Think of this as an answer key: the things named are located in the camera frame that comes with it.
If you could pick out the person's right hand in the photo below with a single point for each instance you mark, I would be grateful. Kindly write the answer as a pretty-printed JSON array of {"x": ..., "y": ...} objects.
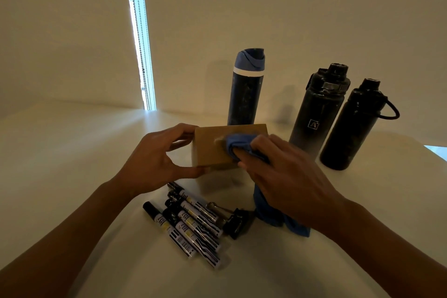
[{"x": 297, "y": 186}]

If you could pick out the person's left hand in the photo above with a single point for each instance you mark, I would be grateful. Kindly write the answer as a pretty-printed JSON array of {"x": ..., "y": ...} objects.
[{"x": 150, "y": 165}]

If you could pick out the blue cloth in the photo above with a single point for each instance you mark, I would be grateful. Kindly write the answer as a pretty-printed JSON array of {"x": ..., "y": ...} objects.
[{"x": 269, "y": 214}]

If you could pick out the brown paper box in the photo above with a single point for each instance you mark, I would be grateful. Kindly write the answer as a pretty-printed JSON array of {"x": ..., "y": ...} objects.
[{"x": 209, "y": 147}]

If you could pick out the black white striped marker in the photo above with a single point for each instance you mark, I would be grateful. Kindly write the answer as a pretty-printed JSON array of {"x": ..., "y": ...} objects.
[
  {"x": 197, "y": 243},
  {"x": 199, "y": 205},
  {"x": 197, "y": 229},
  {"x": 200, "y": 217}
]

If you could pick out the black binder clip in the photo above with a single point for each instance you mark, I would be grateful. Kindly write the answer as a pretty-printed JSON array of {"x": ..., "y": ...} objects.
[{"x": 239, "y": 224}]

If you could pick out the black grey gradient bottle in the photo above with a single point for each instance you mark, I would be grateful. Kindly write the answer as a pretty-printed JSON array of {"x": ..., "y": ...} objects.
[{"x": 316, "y": 116}]

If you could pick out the barcode label black marker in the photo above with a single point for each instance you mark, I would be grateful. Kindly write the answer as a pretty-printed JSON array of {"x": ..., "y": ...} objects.
[{"x": 174, "y": 235}]

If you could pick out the navy bottle with blue lid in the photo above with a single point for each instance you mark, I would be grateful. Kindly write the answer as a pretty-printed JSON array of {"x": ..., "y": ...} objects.
[{"x": 244, "y": 98}]

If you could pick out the person's left forearm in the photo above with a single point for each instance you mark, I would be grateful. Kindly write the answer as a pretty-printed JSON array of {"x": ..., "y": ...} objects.
[{"x": 59, "y": 249}]

